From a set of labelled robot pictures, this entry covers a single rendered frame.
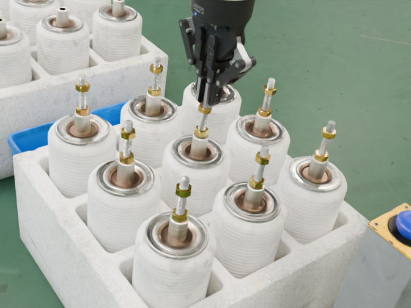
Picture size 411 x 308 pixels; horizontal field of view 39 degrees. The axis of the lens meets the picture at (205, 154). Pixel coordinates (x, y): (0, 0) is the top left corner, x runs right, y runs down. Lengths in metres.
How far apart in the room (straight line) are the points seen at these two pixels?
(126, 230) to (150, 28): 1.03
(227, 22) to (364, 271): 0.33
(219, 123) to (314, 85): 0.66
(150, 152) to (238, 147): 0.13
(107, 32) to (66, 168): 0.39
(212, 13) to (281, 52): 1.03
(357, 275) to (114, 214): 0.30
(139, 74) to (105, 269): 0.53
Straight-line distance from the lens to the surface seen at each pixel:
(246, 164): 0.86
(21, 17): 1.19
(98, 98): 1.14
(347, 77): 1.64
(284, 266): 0.78
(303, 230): 0.83
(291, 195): 0.80
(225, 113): 0.92
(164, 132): 0.86
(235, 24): 0.67
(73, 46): 1.09
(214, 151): 0.81
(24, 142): 1.07
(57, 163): 0.83
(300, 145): 1.31
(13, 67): 1.06
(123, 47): 1.15
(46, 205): 0.83
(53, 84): 1.07
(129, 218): 0.74
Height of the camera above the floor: 0.74
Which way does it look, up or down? 37 degrees down
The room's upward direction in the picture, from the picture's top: 9 degrees clockwise
